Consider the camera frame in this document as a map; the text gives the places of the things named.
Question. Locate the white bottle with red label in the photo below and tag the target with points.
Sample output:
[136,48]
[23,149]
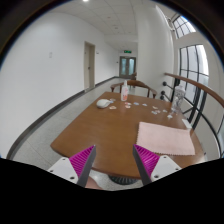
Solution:
[124,91]

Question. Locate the white folded cloth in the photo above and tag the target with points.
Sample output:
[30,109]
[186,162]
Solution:
[103,103]

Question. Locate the double glass door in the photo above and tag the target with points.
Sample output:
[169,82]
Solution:
[127,66]

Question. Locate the wooden handrail with black railing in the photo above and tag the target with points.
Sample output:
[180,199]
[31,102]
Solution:
[197,105]

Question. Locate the pink towel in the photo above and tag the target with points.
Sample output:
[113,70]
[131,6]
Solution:
[165,140]

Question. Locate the wooden chair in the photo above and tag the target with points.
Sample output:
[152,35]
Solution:
[134,83]

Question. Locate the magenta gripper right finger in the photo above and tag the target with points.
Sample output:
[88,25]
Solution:
[151,166]

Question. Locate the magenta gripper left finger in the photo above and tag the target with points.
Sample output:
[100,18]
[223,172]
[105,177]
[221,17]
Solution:
[75,169]

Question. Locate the brown wooden table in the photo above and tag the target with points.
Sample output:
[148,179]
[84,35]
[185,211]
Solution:
[113,131]

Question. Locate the green exit sign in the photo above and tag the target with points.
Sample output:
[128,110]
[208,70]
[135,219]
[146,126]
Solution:
[127,51]

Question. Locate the large black framed window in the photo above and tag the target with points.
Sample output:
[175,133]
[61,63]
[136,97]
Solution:
[193,64]

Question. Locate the clear plastic bottle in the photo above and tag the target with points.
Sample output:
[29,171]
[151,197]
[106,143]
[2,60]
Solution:
[179,94]

